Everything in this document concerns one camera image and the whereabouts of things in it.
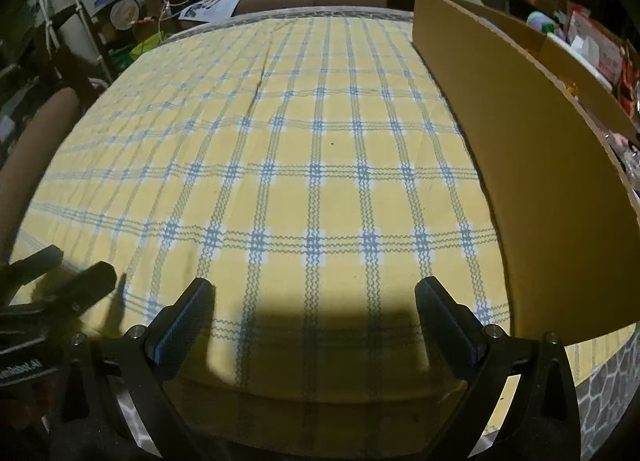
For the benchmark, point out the yellow plaid tablecloth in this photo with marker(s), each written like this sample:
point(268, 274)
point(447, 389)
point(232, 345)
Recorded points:
point(300, 141)

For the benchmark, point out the white tissue box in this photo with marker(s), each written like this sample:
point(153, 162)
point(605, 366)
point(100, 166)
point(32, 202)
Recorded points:
point(590, 56)

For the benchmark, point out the purple plush bag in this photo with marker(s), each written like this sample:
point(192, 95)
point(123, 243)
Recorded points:
point(545, 23)

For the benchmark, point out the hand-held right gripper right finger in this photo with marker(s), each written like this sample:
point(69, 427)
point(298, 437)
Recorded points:
point(450, 331)

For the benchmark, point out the green plastic bag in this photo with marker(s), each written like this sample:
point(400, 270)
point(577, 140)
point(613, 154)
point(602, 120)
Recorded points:
point(137, 51)

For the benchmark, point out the brown cardboard box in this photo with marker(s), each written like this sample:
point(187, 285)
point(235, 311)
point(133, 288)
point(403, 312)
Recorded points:
point(540, 191)

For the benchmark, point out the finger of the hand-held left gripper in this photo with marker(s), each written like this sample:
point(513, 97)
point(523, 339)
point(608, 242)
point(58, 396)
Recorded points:
point(35, 266)
point(85, 286)

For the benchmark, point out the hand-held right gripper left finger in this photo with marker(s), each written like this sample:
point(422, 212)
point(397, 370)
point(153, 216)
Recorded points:
point(185, 326)

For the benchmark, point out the printed paper sheet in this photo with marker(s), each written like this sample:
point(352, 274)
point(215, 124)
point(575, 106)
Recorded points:
point(215, 6)

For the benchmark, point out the red white snack packet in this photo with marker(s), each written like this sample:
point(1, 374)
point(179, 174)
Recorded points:
point(600, 31)

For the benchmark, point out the round tin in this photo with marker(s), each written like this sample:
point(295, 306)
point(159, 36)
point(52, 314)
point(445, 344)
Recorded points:
point(126, 11)

